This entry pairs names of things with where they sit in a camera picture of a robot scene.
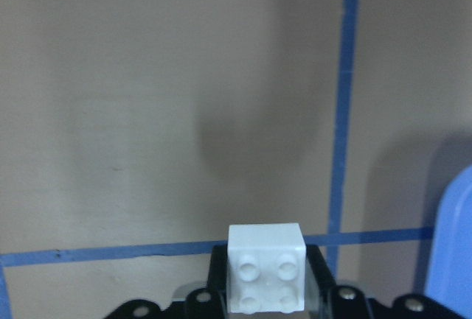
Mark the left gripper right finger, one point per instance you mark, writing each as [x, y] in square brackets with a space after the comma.
[326, 298]

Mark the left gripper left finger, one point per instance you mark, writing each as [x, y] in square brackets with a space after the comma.
[204, 302]

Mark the white block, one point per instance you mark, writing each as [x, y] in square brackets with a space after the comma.
[266, 268]

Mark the blue plastic tray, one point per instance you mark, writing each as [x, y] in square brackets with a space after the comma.
[448, 279]

